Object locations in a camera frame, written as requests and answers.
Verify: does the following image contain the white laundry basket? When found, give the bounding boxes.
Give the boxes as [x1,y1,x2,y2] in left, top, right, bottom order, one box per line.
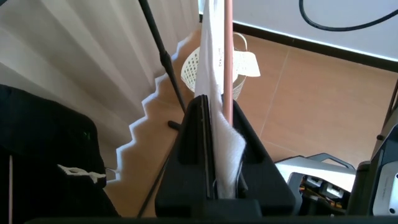
[180,32,262,101]

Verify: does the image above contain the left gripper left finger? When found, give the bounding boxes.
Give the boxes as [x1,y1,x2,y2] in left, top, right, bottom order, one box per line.
[154,95,218,218]

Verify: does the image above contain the white printed garment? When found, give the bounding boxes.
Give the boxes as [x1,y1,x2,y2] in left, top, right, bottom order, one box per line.
[193,0,248,200]

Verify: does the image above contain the beige curtain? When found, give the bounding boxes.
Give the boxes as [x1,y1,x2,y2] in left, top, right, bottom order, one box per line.
[0,0,200,183]

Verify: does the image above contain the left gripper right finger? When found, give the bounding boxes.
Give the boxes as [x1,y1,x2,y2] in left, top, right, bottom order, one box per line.
[222,98,296,216]

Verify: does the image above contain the black clothes rack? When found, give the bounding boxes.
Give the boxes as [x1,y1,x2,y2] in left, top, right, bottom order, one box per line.
[136,0,188,218]

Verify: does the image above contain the black shorts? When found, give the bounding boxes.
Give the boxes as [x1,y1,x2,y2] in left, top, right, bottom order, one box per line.
[0,83,121,218]

